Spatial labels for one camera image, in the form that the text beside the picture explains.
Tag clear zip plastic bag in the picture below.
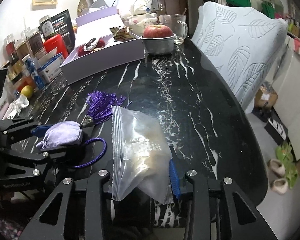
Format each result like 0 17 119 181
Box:
111 106 173 204

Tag purple satin sachet with tassel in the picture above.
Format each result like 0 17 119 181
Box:
36 90 126 169

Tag red fluffy soft toy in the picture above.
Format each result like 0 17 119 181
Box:
77 40 106 57

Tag white charging cable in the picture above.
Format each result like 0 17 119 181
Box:
83 37 101 53

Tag colourful shrimp snack bag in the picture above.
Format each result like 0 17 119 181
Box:
109 25 136 42

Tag yellow lemon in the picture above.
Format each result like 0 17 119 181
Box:
20 85 34 100

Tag blue white medicine box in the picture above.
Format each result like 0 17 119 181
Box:
33 48 64 84

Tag red plastic container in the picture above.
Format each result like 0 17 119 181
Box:
43 34 69 59

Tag pink fuzzy slippers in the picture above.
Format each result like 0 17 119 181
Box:
267 159 288 195

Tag green slippers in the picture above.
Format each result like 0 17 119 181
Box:
275 141 299 189

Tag dark jar white lid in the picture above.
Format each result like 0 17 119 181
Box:
39 15 55 40

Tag lavender open gift box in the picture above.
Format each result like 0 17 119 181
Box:
61 6 145 84

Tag black snack pouch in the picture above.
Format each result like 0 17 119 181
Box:
39 10 76 53

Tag small metal bowl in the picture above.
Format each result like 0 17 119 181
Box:
140 34 176 56

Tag red apple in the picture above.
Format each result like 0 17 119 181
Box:
143 24 174 38

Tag white cabinet counter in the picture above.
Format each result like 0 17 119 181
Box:
266 35 300 160

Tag glass mug with stirrer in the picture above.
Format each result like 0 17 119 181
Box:
159 14 188 45

